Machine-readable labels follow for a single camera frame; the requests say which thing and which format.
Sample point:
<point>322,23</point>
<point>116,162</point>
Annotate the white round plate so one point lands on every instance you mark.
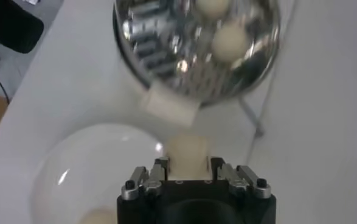
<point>90,167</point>

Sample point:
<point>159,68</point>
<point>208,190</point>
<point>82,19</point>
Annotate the white steamed baozi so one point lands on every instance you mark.
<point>211,7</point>
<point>100,218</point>
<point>230,42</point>
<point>187,155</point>

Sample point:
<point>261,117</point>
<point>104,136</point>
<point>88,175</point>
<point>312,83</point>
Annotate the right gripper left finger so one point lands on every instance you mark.
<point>154,179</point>

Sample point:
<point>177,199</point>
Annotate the black robot body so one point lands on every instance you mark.
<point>11,24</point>

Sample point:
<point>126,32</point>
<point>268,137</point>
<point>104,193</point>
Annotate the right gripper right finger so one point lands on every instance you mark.
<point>239,179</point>

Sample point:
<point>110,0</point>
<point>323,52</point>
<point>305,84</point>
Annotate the perforated steel steamer basket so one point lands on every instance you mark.
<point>166,61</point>

